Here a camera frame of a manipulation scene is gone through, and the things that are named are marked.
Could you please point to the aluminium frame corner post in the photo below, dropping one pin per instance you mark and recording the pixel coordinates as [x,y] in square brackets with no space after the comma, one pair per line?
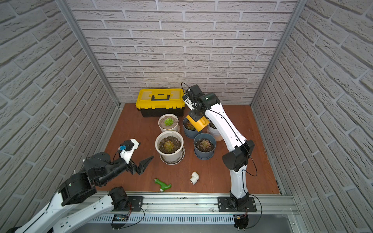
[72,21]
[282,42]

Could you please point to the blue pot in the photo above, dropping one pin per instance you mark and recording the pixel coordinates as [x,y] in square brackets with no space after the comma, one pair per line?
[204,146]
[189,129]

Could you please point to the white PVC elbow fitting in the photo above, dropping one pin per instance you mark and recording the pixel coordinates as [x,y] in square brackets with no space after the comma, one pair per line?
[194,178]

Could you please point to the aluminium frame corner post left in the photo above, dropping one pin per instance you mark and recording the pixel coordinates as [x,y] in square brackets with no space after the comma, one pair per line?
[72,21]

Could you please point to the aluminium frame corner post right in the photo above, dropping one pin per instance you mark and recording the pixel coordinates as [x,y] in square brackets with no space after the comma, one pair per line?
[282,42]

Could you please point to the yellow black plastic toolbox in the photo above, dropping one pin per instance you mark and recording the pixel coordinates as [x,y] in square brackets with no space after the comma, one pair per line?
[158,102]

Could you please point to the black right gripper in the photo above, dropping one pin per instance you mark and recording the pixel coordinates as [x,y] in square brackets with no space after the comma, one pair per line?
[194,115]

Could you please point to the green spray nozzle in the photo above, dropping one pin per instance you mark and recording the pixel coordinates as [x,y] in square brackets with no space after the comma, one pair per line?
[163,186]

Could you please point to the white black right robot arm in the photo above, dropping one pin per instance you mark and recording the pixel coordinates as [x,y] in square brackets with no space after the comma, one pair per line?
[239,148]

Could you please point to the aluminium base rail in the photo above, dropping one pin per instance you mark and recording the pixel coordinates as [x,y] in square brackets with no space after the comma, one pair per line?
[198,208]

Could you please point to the large white round pot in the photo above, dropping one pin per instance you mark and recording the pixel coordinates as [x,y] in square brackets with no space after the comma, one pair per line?
[170,146]

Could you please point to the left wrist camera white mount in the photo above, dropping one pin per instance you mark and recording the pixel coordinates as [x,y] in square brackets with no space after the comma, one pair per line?
[127,149]

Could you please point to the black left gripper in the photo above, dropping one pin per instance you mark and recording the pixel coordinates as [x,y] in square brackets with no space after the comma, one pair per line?
[133,167]

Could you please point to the blue pot back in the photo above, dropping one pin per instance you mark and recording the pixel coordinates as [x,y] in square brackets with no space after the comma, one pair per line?
[189,129]

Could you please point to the small white faceted pot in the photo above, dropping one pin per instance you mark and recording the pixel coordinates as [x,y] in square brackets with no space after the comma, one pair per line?
[169,122]

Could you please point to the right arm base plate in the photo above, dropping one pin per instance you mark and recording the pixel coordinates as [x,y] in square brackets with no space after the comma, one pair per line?
[231,204]

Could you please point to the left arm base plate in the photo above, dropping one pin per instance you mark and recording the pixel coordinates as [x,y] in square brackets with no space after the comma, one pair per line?
[127,204]

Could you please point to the blue pot front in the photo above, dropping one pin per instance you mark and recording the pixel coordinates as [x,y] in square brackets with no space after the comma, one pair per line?
[204,146]

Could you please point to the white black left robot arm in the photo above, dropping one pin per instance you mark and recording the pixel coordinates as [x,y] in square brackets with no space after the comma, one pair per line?
[98,170]

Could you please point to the yellow plastic watering can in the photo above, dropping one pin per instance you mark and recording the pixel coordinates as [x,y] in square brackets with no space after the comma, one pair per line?
[200,124]

